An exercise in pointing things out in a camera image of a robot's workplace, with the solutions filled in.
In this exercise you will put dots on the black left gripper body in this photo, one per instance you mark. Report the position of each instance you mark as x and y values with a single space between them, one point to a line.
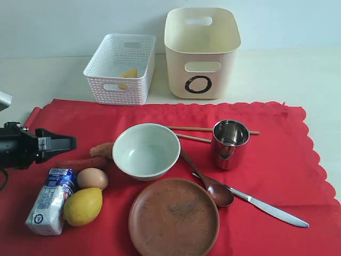
20 148

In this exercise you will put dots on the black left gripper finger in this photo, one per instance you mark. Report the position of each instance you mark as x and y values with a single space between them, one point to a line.
57 134
49 147

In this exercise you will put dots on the dark wooden spoon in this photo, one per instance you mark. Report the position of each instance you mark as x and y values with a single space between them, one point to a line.
220 195

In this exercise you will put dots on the brown egg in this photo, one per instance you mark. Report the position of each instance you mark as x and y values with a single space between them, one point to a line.
92 178

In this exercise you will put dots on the lower wooden chopstick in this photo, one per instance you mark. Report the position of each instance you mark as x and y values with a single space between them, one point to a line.
193 138

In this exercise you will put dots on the upper wooden chopstick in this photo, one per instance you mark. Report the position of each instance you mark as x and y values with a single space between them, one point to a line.
206 129

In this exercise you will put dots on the brown wooden plate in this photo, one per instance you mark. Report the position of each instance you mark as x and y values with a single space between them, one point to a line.
173 216

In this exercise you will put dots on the red sausage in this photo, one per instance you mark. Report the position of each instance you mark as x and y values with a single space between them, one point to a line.
81 164

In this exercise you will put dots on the yellow lemon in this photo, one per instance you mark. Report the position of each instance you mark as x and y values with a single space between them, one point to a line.
83 207

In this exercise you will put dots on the stainless steel cup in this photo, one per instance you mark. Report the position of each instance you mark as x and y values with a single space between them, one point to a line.
229 143

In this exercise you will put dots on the wooden chopstick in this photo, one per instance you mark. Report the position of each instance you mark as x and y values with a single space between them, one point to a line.
193 138
206 129

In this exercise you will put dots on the red scalloped table cloth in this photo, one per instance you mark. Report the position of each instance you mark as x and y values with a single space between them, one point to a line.
280 167

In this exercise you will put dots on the cream plastic bin with circle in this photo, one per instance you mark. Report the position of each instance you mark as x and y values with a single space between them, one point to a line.
201 45

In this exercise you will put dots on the white ceramic bowl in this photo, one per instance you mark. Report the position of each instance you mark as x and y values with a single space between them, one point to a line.
146 151

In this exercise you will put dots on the white blue packet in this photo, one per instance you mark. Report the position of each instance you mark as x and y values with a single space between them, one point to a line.
45 218

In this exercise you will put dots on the silver table knife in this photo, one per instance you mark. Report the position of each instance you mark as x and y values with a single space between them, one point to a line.
267 208

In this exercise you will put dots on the white perforated plastic basket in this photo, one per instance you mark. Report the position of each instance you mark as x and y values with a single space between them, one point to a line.
117 54

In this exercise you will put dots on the yellow cheese wedge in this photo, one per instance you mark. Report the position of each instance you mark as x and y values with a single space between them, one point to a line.
132 73

